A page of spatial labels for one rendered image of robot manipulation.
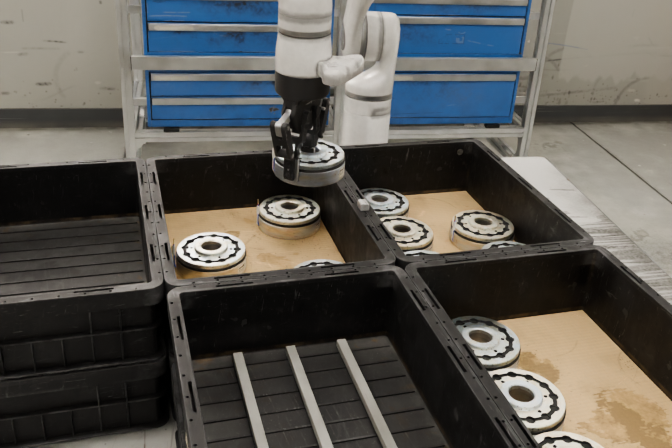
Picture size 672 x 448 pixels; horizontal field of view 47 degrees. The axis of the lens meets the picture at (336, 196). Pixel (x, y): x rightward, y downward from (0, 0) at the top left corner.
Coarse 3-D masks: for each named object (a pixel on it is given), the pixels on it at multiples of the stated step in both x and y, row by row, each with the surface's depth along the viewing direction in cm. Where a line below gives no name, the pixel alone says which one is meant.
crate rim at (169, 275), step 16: (160, 160) 126; (176, 160) 126; (192, 160) 127; (160, 192) 115; (160, 208) 113; (352, 208) 114; (160, 224) 106; (368, 224) 109; (160, 240) 102; (160, 256) 99; (384, 256) 101; (256, 272) 96; (272, 272) 96; (288, 272) 96; (304, 272) 97
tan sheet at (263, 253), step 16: (240, 208) 133; (256, 208) 134; (176, 224) 127; (192, 224) 127; (208, 224) 127; (224, 224) 128; (240, 224) 128; (256, 224) 128; (320, 224) 130; (176, 240) 122; (256, 240) 124; (272, 240) 124; (288, 240) 124; (304, 240) 124; (320, 240) 125; (256, 256) 119; (272, 256) 119; (288, 256) 120; (304, 256) 120; (320, 256) 120; (336, 256) 120; (176, 272) 114
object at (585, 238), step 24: (384, 144) 137; (408, 144) 138; (432, 144) 139; (456, 144) 140; (480, 144) 139; (504, 168) 130; (360, 192) 119; (528, 192) 123; (384, 240) 106; (576, 240) 108
